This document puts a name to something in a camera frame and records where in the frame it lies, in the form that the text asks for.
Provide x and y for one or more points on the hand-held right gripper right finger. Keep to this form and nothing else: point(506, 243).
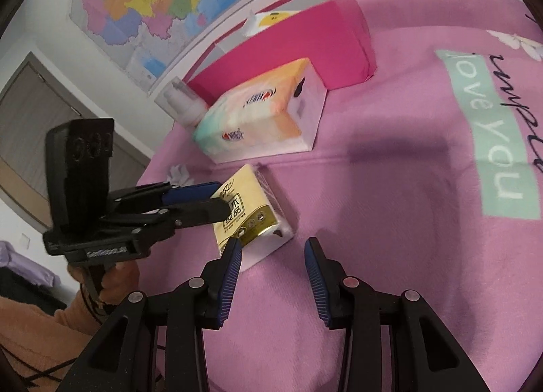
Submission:
point(318, 286)

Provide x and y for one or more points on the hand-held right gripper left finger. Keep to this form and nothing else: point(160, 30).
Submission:
point(227, 286)

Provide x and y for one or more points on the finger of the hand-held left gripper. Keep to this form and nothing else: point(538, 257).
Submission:
point(199, 211)
point(191, 192)

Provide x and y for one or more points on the small yellow tissue pack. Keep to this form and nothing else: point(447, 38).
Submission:
point(254, 214)

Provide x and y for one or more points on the pink storage box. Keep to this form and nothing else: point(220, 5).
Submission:
point(297, 44)

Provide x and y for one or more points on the white packet with yellow print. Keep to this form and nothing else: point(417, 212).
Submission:
point(271, 21)

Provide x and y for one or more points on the person's left hand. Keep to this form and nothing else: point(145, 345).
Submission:
point(123, 281)

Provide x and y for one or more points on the grey door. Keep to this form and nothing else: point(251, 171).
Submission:
point(55, 120)

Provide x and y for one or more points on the white spray bottle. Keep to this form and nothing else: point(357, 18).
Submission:
point(182, 105)

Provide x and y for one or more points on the purple cloth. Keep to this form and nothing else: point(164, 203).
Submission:
point(25, 264)

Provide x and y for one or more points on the large pastel tissue pack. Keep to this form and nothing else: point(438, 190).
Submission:
point(263, 116)

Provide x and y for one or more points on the colourful wall map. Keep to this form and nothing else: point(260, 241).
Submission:
point(169, 1)

